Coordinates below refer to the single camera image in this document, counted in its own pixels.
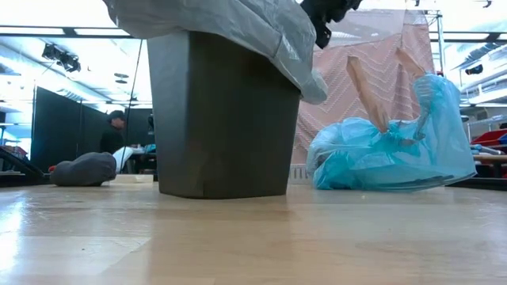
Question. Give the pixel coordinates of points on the grey plastic trash bag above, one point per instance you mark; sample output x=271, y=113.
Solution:
x=237, y=23

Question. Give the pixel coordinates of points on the grey plastic trash bin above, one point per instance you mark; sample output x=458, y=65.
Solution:
x=222, y=118

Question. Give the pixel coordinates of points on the blue plastic trash bag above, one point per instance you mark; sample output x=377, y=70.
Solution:
x=396, y=158

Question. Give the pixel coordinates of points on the pink chevron cloth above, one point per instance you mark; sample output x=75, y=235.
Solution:
x=336, y=118

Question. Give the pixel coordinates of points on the red storage bin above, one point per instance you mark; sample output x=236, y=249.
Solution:
x=491, y=137

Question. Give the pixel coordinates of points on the wooden table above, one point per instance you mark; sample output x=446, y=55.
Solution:
x=491, y=158

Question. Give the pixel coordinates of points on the person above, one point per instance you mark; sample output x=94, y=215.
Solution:
x=113, y=138

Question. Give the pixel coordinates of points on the black ceiling-mounted device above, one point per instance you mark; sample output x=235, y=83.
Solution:
x=61, y=58

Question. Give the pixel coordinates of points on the dark grey soft bundle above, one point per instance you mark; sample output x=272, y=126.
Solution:
x=83, y=169

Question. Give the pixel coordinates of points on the black partition panels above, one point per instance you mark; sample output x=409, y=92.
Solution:
x=59, y=126

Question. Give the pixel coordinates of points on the small black ceiling camera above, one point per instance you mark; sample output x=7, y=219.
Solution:
x=474, y=69

